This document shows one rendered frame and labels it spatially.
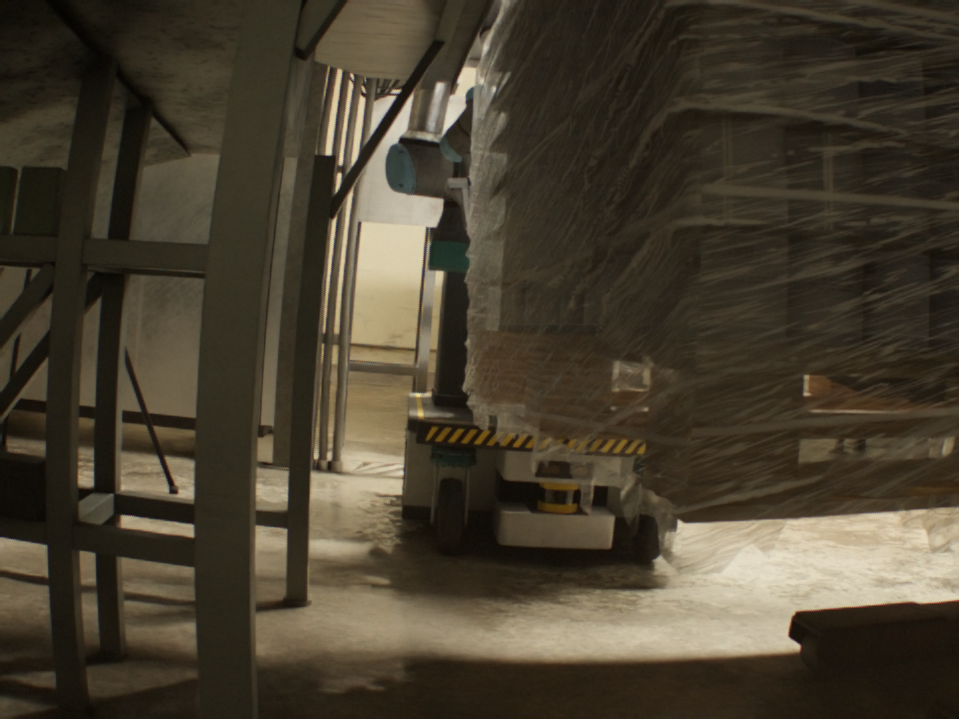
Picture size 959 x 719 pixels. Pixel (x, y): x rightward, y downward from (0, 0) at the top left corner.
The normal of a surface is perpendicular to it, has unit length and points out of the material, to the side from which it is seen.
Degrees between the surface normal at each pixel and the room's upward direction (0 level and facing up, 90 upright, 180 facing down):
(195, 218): 90
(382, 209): 90
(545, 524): 90
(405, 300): 90
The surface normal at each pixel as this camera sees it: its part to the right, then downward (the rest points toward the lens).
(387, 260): 0.14, 0.02
